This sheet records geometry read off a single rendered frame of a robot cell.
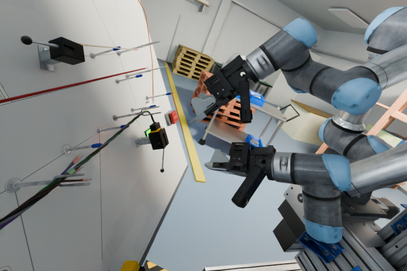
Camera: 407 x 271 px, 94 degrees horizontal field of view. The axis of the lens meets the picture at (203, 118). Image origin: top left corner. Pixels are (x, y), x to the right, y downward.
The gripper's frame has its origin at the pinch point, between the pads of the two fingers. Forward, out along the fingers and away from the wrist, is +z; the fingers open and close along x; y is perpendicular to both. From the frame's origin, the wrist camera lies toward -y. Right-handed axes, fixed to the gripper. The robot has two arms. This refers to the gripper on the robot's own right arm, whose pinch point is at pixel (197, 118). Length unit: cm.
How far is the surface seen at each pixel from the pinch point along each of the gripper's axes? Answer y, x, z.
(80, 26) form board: 35.8, 8.4, 6.6
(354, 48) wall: -184, -736, -334
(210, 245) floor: -100, -69, 86
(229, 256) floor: -116, -68, 77
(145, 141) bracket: 3.8, 0.9, 18.6
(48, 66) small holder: 26.9, 20.8, 10.2
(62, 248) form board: -2.3, 31.5, 24.2
